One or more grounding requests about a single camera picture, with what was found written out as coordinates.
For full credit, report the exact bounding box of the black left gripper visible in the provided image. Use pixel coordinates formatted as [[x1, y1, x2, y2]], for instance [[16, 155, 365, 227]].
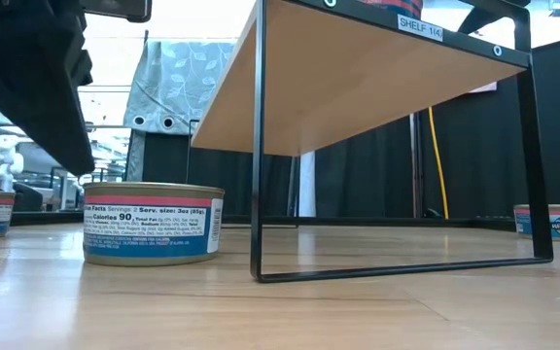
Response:
[[0, 0, 153, 176]]

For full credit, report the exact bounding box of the wooden shelf with black frame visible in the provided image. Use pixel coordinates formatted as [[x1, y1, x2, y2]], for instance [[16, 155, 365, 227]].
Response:
[[190, 0, 555, 284]]

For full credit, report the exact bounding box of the white shelf label sticker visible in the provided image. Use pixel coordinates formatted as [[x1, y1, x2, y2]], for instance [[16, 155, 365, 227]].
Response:
[[396, 13, 445, 44]]

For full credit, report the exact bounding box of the black rounded background object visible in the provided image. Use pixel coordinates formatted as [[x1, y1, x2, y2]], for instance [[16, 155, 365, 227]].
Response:
[[11, 182, 44, 213]]

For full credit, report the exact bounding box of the grey leaf-patterned cloth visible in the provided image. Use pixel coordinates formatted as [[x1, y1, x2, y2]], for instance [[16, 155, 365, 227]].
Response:
[[122, 39, 238, 136]]

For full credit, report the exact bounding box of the black curtain panel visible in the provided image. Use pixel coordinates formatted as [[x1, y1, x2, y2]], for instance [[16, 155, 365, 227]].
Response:
[[126, 128, 300, 220], [314, 46, 560, 223]]

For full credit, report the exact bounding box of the grey curtain stand pole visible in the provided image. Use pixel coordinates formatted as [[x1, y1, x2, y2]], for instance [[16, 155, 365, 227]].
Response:
[[407, 112, 426, 219]]

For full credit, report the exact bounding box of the yellow cable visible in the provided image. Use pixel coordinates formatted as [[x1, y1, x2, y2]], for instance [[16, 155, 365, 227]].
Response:
[[428, 106, 450, 220]]

